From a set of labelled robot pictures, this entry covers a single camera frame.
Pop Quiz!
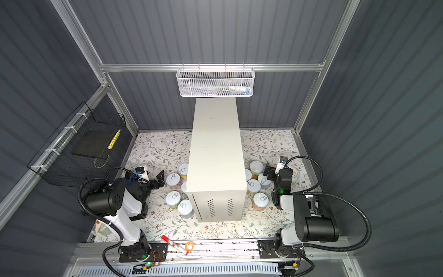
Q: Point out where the yellow label can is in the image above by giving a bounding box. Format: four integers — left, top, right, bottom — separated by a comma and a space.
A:
246, 179, 261, 195

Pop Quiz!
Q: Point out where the green label can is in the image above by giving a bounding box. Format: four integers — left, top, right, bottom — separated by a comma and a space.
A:
166, 173, 182, 190

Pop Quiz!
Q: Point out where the white wire mesh basket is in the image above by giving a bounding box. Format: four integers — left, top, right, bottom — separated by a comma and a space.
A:
176, 69, 256, 98

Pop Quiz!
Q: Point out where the can left rear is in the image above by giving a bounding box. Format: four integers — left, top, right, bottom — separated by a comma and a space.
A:
178, 163, 189, 181

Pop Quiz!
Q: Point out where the yellow highlighter pen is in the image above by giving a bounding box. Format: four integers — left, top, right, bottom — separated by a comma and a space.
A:
107, 129, 121, 150

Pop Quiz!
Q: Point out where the white teal alarm clock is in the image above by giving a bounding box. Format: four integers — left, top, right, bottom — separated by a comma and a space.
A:
291, 167, 301, 182

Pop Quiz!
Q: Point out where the red white marker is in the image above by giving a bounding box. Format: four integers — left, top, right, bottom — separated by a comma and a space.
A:
161, 235, 189, 256

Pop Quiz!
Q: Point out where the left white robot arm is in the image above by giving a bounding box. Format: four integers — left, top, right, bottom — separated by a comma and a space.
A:
77, 170, 165, 262

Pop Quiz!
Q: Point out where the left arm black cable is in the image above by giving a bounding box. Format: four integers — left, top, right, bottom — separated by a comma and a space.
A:
77, 167, 151, 277

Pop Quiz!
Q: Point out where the teal label can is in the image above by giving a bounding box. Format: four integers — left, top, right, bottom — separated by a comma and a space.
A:
178, 199, 194, 219

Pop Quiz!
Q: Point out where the tube in white basket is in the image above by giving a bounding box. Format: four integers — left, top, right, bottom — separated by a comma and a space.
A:
228, 86, 252, 95

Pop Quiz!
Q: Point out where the dark red label can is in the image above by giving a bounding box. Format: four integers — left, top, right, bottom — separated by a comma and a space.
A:
245, 169, 252, 181

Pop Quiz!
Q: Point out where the pink label can left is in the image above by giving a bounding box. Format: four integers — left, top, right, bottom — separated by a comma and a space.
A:
181, 181, 187, 193

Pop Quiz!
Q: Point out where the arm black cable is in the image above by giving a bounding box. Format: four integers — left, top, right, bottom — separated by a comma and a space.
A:
285, 155, 373, 252
77, 167, 151, 277

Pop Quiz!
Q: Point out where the plastic lid tall can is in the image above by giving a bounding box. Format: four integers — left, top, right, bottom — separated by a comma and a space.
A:
249, 160, 265, 180

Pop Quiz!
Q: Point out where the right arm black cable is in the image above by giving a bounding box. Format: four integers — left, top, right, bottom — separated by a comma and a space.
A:
285, 155, 373, 252

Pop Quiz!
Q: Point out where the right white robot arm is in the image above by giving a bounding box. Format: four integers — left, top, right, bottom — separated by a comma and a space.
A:
263, 167, 339, 257

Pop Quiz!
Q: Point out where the floral table mat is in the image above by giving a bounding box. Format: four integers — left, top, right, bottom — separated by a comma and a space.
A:
90, 129, 333, 243

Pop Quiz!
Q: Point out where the black wire wall basket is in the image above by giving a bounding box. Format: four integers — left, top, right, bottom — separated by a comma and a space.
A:
28, 103, 133, 188

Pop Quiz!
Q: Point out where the beige metal cabinet counter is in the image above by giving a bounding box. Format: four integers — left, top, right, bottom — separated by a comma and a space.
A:
186, 98, 248, 223

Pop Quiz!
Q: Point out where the orange ring tool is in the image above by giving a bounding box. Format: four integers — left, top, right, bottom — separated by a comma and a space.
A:
185, 241, 195, 253

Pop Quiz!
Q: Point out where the can left middle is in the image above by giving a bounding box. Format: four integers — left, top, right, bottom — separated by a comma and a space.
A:
165, 190, 181, 210

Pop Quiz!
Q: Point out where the silver top can right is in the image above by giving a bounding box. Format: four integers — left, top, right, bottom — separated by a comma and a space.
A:
257, 173, 273, 190

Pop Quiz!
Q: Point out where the orange label can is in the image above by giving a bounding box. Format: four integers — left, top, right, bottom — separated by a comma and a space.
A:
252, 192, 269, 212

